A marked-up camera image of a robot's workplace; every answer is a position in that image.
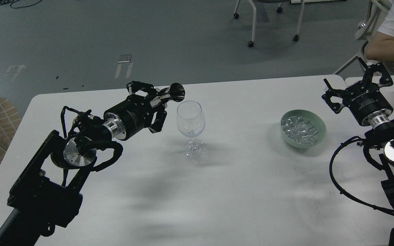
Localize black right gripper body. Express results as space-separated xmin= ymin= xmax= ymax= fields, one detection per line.
xmin=342 ymin=84 xmax=393 ymax=126

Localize green bowl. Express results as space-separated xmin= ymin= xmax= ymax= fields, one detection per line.
xmin=279 ymin=109 xmax=327 ymax=149

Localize clear wine glass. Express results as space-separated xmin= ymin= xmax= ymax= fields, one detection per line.
xmin=176 ymin=100 xmax=206 ymax=159

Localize steel double jigger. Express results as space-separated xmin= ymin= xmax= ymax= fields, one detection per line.
xmin=150 ymin=83 xmax=185 ymax=108

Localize black floor cables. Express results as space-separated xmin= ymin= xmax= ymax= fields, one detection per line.
xmin=0 ymin=0 xmax=43 ymax=15

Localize white office chair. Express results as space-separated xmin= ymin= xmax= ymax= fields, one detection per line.
xmin=334 ymin=0 xmax=392 ymax=75

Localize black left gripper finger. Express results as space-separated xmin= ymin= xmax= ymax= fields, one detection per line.
xmin=148 ymin=101 xmax=167 ymax=133
xmin=126 ymin=81 xmax=165 ymax=103

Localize pile of ice cubes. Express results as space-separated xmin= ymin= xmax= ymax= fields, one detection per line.
xmin=280 ymin=115 xmax=319 ymax=145

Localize white rolling chair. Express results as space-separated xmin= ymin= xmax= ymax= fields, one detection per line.
xmin=233 ymin=0 xmax=307 ymax=48

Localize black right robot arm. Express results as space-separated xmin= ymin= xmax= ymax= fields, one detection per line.
xmin=322 ymin=56 xmax=394 ymax=217

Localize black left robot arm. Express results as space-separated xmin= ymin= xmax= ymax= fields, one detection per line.
xmin=0 ymin=81 xmax=185 ymax=246

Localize person forearm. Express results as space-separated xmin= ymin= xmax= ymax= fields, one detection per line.
xmin=365 ymin=31 xmax=394 ymax=63

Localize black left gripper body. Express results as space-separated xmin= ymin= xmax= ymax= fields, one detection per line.
xmin=103 ymin=94 xmax=150 ymax=141

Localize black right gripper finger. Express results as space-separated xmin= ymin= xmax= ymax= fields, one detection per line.
xmin=358 ymin=57 xmax=394 ymax=90
xmin=321 ymin=78 xmax=351 ymax=114

